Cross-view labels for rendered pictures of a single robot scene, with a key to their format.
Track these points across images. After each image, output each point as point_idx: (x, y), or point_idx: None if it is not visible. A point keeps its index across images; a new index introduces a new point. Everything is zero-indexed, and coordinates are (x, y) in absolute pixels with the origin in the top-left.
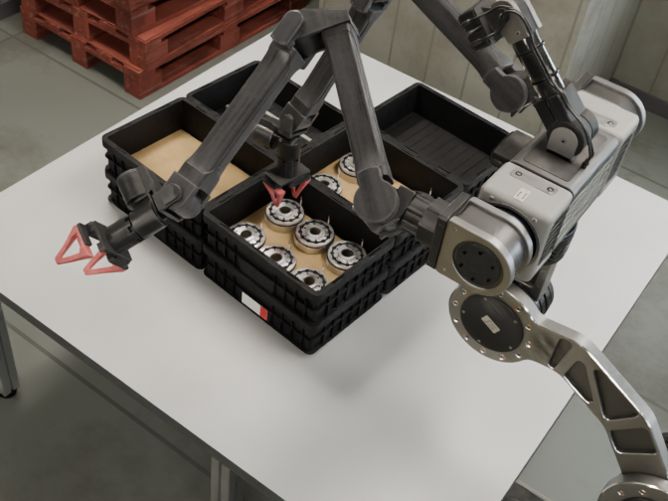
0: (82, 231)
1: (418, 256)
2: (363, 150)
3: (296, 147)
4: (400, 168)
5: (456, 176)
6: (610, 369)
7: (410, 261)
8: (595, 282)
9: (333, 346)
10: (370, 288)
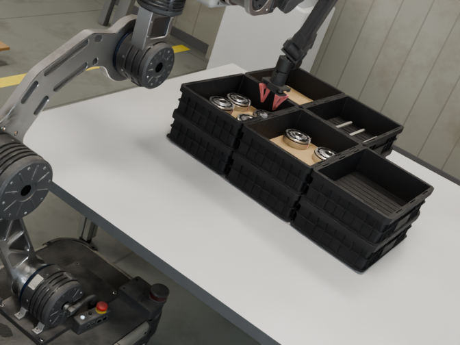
0: None
1: (258, 185)
2: None
3: (280, 60)
4: None
5: (321, 168)
6: (68, 45)
7: (251, 179)
8: (270, 302)
9: (175, 148)
10: (212, 142)
